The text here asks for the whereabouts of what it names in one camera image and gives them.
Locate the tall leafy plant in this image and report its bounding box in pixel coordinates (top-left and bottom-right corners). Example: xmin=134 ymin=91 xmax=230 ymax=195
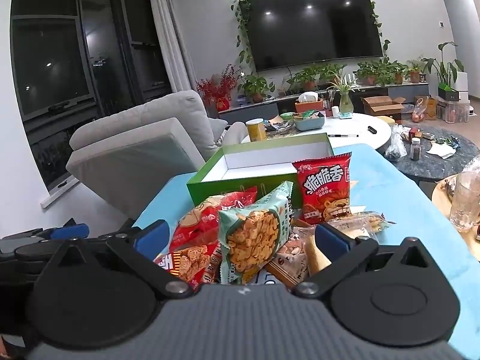
xmin=422 ymin=41 xmax=464 ymax=91

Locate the red berry plant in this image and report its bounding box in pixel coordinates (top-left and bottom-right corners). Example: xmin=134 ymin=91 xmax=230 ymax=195
xmin=196 ymin=64 xmax=238 ymax=110

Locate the light blue table cover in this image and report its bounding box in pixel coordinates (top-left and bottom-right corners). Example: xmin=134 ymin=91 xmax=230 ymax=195
xmin=133 ymin=143 xmax=480 ymax=357

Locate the yellow carton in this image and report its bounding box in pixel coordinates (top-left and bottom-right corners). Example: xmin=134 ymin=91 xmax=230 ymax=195
xmin=414 ymin=97 xmax=437 ymax=121

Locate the glass vase with plant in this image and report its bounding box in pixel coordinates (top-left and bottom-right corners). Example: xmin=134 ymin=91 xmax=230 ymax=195
xmin=326 ymin=71 xmax=361 ymax=114

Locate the plastic bag of fruit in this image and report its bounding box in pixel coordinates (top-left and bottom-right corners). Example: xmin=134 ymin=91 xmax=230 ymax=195
xmin=410 ymin=97 xmax=428 ymax=122

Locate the black wall television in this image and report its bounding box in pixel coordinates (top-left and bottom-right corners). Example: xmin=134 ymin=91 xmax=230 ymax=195
xmin=239 ymin=0 xmax=384 ymax=72

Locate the orange tissue box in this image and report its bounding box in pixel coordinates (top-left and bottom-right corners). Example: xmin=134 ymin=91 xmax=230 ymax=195
xmin=295 ymin=92 xmax=324 ymax=113

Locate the red lion print snack packet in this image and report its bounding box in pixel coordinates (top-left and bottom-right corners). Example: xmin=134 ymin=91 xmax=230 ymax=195
xmin=292 ymin=152 xmax=353 ymax=224

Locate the white floor appliance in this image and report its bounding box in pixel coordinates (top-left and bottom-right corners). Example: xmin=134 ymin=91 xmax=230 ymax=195
xmin=455 ymin=73 xmax=471 ymax=104

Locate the clear storage box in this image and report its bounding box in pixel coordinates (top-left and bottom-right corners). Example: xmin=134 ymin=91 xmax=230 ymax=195
xmin=435 ymin=99 xmax=473 ymax=124

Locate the clear plastic bag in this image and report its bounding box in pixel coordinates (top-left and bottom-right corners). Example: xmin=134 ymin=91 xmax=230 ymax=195
xmin=384 ymin=124 xmax=407 ymax=160

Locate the open cardboard box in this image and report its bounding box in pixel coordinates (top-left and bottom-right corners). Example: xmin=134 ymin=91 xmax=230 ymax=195
xmin=361 ymin=95 xmax=406 ymax=122

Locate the white cushion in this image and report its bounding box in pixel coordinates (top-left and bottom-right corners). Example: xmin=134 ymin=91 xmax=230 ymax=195
xmin=210 ymin=118 xmax=248 ymax=147

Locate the mint green snack packet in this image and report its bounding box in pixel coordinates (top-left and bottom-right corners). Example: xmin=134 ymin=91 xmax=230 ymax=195
xmin=217 ymin=181 xmax=294 ymax=285

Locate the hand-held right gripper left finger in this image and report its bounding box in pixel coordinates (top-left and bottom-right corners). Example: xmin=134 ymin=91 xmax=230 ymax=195
xmin=39 ymin=219 xmax=194 ymax=301

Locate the clear long bread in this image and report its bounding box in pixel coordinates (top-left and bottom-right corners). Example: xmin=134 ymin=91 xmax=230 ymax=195
xmin=326 ymin=210 xmax=396 ymax=241

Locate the glass mug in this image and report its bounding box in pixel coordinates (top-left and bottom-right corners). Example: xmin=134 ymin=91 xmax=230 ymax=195
xmin=448 ymin=172 xmax=480 ymax=231

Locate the teal plastic basket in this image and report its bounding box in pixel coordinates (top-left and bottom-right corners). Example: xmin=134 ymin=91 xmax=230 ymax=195
xmin=293 ymin=110 xmax=326 ymax=132

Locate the green cardboard box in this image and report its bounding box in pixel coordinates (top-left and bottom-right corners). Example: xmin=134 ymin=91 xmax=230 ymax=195
xmin=186 ymin=132 xmax=334 ymax=211

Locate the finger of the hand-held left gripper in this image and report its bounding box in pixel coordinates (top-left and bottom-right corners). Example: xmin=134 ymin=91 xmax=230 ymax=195
xmin=45 ymin=223 xmax=91 ymax=241
xmin=1 ymin=228 xmax=50 ymax=240

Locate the light grey sofa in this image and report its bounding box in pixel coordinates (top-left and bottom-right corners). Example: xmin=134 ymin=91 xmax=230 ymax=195
xmin=65 ymin=90 xmax=229 ymax=218

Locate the pile of dark wrappers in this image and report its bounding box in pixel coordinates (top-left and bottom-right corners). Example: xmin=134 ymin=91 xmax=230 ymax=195
xmin=264 ymin=118 xmax=297 ymax=134

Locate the red round cracker packet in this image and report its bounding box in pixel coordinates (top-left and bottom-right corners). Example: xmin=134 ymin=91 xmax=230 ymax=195
xmin=167 ymin=190 xmax=259 ymax=256

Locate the grey television stand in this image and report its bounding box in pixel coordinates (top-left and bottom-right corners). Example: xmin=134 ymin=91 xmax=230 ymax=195
xmin=217 ymin=82 xmax=430 ymax=118

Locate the orange sliced cake packet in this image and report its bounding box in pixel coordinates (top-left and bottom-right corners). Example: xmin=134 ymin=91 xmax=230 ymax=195
xmin=300 ymin=229 xmax=332 ymax=276

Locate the row of potted green plants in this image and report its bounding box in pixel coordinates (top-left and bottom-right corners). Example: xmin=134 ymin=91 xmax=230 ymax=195
xmin=238 ymin=58 xmax=426 ymax=104

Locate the white paper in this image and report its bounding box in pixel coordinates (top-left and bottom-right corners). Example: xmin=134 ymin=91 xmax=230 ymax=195
xmin=425 ymin=140 xmax=456 ymax=159

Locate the green and black box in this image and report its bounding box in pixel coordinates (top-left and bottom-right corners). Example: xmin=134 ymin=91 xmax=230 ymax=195
xmin=438 ymin=82 xmax=460 ymax=102

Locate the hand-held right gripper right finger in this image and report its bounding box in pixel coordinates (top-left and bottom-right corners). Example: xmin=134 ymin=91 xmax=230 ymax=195
xmin=292 ymin=222 xmax=445 ymax=300

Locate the yellow snack can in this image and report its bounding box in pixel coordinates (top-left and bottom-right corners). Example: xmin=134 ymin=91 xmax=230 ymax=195
xmin=245 ymin=118 xmax=268 ymax=142

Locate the red fried cube snack packet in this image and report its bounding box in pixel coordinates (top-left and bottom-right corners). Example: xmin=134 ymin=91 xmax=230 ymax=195
xmin=154 ymin=242 xmax=223 ymax=284

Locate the dark marble round table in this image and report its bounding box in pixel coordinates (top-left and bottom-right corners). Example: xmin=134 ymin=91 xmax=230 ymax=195
xmin=386 ymin=125 xmax=480 ymax=185

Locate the dark window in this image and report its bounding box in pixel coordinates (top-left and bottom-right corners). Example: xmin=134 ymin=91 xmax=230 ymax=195
xmin=9 ymin=0 xmax=173 ymax=192

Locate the white round table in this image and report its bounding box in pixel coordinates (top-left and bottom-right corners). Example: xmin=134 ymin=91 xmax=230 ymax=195
xmin=240 ymin=112 xmax=392 ymax=154

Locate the brown striped snack packet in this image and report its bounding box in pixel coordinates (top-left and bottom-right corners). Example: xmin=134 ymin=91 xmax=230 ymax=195
xmin=264 ymin=229 xmax=312 ymax=290

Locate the white curtain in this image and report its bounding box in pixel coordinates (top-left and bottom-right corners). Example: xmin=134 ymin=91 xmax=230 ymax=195
xmin=146 ymin=0 xmax=196 ymax=92

